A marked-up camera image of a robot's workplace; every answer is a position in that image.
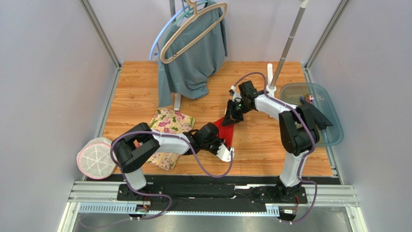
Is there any red paper napkin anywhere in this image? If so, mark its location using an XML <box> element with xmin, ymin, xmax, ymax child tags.
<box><xmin>213</xmin><ymin>117</ymin><xmax>234</xmax><ymax>147</ymax></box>

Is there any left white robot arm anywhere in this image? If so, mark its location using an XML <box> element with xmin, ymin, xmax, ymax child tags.
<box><xmin>110</xmin><ymin>123</ymin><xmax>235</xmax><ymax>190</ymax></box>

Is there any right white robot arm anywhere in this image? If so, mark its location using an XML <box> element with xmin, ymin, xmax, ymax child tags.
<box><xmin>221</xmin><ymin>81</ymin><xmax>319</xmax><ymax>188</ymax></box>

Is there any white garment rack stand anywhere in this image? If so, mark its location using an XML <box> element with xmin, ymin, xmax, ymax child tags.
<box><xmin>265</xmin><ymin>0</ymin><xmax>309</xmax><ymax>97</ymax></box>

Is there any floral melamine tray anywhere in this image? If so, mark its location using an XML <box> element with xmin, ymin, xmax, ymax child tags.
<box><xmin>146</xmin><ymin>108</ymin><xmax>196</xmax><ymax>171</ymax></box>

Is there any small iridescent object in tray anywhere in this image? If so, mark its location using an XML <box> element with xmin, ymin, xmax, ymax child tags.
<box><xmin>304</xmin><ymin>94</ymin><xmax>314</xmax><ymax>104</ymax></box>

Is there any grey-green hanging shirt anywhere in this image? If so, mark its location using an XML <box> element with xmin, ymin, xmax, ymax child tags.
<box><xmin>158</xmin><ymin>21</ymin><xmax>228</xmax><ymax>107</ymax></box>

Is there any transparent grey plastic tray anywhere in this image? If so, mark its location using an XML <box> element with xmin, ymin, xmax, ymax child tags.
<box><xmin>280</xmin><ymin>83</ymin><xmax>344</xmax><ymax>146</ymax></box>

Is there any beige clothes hanger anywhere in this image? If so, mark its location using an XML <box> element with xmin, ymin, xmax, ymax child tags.
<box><xmin>162</xmin><ymin>0</ymin><xmax>228</xmax><ymax>59</ymax></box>

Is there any green clothes hanger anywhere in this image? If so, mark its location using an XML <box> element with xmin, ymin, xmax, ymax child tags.
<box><xmin>173</xmin><ymin>0</ymin><xmax>208</xmax><ymax>26</ymax></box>

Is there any light blue clothes hanger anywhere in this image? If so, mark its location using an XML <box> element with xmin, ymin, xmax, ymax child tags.
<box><xmin>149</xmin><ymin>0</ymin><xmax>209</xmax><ymax>64</ymax></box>

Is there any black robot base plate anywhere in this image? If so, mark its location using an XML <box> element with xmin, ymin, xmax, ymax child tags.
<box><xmin>117</xmin><ymin>175</ymin><xmax>308</xmax><ymax>213</ymax></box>

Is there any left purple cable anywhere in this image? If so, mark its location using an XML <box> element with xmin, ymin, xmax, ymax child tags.
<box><xmin>110</xmin><ymin>130</ymin><xmax>235</xmax><ymax>221</ymax></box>

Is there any aluminium frame rail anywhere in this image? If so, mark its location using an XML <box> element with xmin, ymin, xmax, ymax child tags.
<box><xmin>58</xmin><ymin>174</ymin><xmax>368</xmax><ymax>232</ymax></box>

